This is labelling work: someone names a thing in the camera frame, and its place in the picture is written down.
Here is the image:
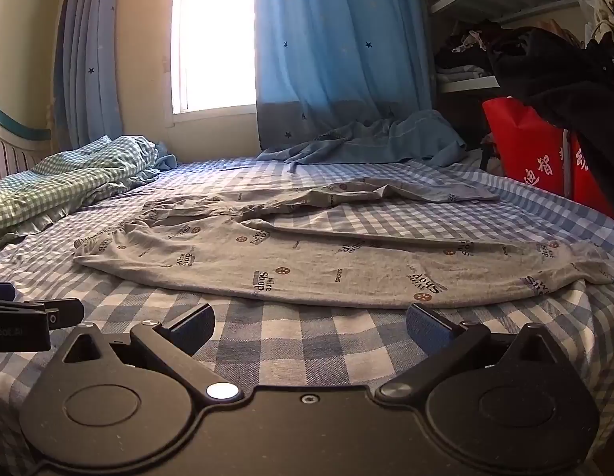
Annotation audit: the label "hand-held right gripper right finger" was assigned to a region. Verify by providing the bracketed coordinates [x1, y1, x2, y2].
[375, 303, 566, 403]

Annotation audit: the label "blue checked bed sheet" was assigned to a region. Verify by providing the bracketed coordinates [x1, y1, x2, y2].
[0, 156, 614, 476]

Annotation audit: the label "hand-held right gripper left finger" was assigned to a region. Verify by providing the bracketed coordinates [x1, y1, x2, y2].
[55, 302, 241, 403]

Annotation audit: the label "grey printed pants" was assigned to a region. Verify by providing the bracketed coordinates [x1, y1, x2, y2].
[73, 176, 614, 309]

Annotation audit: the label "crumpled blue cloth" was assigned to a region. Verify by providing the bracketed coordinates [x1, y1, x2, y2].
[257, 109, 468, 172]

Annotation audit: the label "green checked pillow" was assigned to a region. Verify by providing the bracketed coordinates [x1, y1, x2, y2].
[0, 135, 162, 251]

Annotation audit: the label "striped bed headboard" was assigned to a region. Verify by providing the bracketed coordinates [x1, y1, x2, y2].
[0, 104, 52, 187]

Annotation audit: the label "small blue cloth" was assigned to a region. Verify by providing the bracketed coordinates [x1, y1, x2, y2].
[152, 140, 179, 172]

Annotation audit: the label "blue star curtain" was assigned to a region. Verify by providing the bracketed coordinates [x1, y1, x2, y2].
[254, 0, 437, 154]

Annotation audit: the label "grey-blue star curtain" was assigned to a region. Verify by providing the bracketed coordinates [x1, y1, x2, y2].
[51, 0, 125, 150]

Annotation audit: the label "red bag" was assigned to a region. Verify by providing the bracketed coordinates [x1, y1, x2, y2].
[481, 96, 614, 225]

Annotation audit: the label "pile of clothes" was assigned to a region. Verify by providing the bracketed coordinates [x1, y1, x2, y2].
[432, 19, 502, 81]

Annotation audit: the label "bright window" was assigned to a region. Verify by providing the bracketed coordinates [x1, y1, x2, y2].
[170, 0, 261, 116]

